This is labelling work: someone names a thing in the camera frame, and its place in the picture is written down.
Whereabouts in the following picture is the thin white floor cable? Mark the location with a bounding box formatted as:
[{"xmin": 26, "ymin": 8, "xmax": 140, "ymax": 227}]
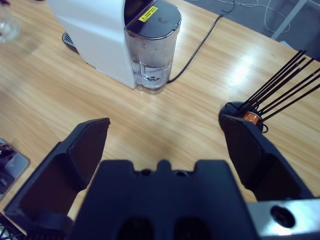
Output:
[{"xmin": 232, "ymin": 0, "xmax": 291, "ymax": 33}]

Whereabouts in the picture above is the black drip tray silver grid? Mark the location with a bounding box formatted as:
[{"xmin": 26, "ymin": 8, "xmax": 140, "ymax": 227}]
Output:
[{"xmin": 61, "ymin": 31, "xmax": 81, "ymax": 55}]

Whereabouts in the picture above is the grey mount plate dark post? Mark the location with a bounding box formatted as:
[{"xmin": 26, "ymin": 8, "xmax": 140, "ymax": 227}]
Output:
[{"xmin": 0, "ymin": 138, "xmax": 31, "ymax": 198}]

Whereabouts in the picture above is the clear drinking glass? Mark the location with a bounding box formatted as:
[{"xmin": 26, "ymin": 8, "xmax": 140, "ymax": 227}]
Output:
[{"xmin": 0, "ymin": 4, "xmax": 21, "ymax": 45}]

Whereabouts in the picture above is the black capsule holder with rods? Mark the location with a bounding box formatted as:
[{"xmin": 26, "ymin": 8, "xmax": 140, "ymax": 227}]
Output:
[{"xmin": 218, "ymin": 49, "xmax": 320, "ymax": 133}]

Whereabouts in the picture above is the clear water tank black lid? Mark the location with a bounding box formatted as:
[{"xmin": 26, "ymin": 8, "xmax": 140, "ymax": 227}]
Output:
[{"xmin": 124, "ymin": 4, "xmax": 183, "ymax": 95}]

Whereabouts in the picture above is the orange coffee capsule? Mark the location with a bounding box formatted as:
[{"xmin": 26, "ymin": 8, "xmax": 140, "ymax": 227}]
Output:
[{"xmin": 243, "ymin": 111, "xmax": 261, "ymax": 125}]

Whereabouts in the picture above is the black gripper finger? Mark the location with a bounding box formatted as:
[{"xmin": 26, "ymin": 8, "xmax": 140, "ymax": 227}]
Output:
[
  {"xmin": 219, "ymin": 114, "xmax": 315, "ymax": 202},
  {"xmin": 3, "ymin": 117, "xmax": 111, "ymax": 240}
]

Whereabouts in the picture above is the white metal frame leg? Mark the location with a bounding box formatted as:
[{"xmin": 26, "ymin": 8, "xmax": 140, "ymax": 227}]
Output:
[{"xmin": 271, "ymin": 0, "xmax": 310, "ymax": 41}]

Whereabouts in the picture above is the black machine power cord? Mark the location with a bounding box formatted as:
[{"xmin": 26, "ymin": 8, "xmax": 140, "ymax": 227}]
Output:
[{"xmin": 166, "ymin": 13, "xmax": 225, "ymax": 83}]

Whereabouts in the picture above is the white capsule coffee machine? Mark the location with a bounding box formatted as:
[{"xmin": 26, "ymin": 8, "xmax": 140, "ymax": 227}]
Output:
[{"xmin": 46, "ymin": 0, "xmax": 141, "ymax": 90}]

